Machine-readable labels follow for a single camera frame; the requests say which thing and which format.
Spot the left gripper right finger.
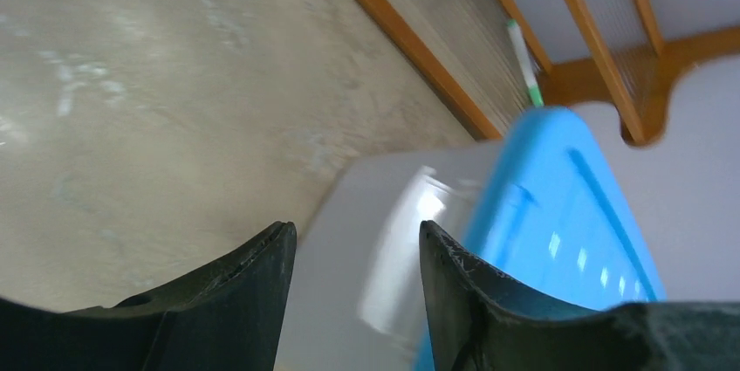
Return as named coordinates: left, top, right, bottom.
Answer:
left=419, top=221, right=739, bottom=370

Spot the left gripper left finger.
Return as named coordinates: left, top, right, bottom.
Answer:
left=1, top=222, right=297, bottom=370

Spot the white plastic bin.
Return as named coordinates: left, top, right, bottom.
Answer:
left=275, top=141, right=501, bottom=370

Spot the blue plastic lid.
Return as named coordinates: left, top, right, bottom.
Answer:
left=411, top=106, right=668, bottom=371

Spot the white green marker pen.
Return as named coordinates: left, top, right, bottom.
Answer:
left=507, top=18, right=545, bottom=107

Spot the wooden shelf rack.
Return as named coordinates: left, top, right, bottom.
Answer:
left=355, top=0, right=739, bottom=147

